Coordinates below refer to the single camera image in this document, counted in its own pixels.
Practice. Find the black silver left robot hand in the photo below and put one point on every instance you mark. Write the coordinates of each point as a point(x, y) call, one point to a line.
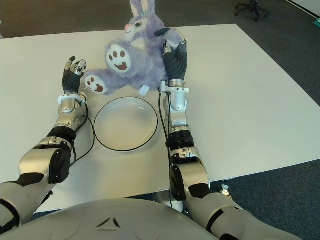
point(71, 82)

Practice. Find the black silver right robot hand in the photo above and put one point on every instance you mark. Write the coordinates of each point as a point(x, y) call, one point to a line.
point(176, 65)

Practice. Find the purple plush bunny doll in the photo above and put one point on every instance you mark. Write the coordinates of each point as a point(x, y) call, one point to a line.
point(142, 62)

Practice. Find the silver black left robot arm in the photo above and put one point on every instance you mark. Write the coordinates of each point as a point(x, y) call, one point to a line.
point(35, 165)

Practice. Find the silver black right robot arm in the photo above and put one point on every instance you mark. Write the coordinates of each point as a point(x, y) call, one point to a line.
point(190, 175)

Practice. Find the white plate with black rim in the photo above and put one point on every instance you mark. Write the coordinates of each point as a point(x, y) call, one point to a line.
point(126, 125)

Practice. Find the black office chair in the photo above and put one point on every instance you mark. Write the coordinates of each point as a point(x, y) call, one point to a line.
point(252, 8)

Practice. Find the black white stand part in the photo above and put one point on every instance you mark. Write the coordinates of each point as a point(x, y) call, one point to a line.
point(225, 191)

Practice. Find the silver robot torso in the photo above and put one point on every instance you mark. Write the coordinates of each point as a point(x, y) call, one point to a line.
point(112, 220)

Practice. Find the teal box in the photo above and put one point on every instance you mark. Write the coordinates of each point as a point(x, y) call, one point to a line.
point(316, 23)

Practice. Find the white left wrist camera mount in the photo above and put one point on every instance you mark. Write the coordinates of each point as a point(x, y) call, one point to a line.
point(67, 97)

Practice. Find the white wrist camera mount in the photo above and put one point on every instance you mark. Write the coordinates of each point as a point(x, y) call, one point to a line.
point(67, 97)
point(175, 88)

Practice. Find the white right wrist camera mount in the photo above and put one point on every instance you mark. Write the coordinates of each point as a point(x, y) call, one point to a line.
point(175, 88)

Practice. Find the silver table pedestal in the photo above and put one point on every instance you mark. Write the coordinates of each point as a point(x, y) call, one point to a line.
point(162, 197)

